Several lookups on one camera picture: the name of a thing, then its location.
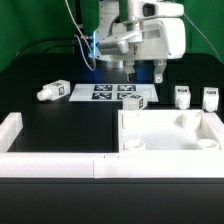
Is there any white square table top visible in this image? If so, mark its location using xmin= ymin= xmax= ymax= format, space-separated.
xmin=118 ymin=110 xmax=224 ymax=154

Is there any white cable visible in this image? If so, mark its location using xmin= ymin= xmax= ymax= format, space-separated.
xmin=64 ymin=0 xmax=98 ymax=72

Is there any white marker sheet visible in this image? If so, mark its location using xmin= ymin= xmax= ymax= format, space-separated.
xmin=70 ymin=84 xmax=158 ymax=102

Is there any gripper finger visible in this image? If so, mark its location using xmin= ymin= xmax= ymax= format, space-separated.
xmin=154 ymin=59 xmax=167 ymax=83
xmin=124 ymin=61 xmax=137 ymax=81

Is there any black cable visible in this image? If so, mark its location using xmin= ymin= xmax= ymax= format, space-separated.
xmin=12 ymin=36 xmax=78 ymax=62

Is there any white U-shaped fence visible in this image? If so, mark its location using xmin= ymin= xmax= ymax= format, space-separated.
xmin=0 ymin=113 xmax=224 ymax=178

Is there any green backdrop curtain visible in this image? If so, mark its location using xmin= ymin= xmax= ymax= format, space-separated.
xmin=0 ymin=0 xmax=224 ymax=71

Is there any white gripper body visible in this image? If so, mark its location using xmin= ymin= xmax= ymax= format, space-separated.
xmin=98 ymin=0 xmax=186 ymax=61

